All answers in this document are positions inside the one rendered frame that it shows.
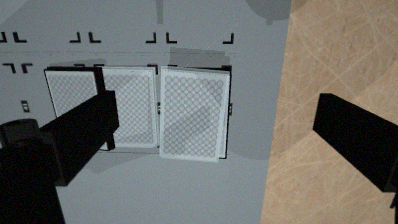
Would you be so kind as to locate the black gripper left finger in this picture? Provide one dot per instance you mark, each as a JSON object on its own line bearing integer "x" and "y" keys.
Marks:
{"x": 34, "y": 160}

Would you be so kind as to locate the grey deck plate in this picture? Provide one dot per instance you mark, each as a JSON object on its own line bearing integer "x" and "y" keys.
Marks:
{"x": 144, "y": 188}

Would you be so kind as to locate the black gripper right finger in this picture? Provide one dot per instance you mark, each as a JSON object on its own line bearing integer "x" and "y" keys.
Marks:
{"x": 367, "y": 141}

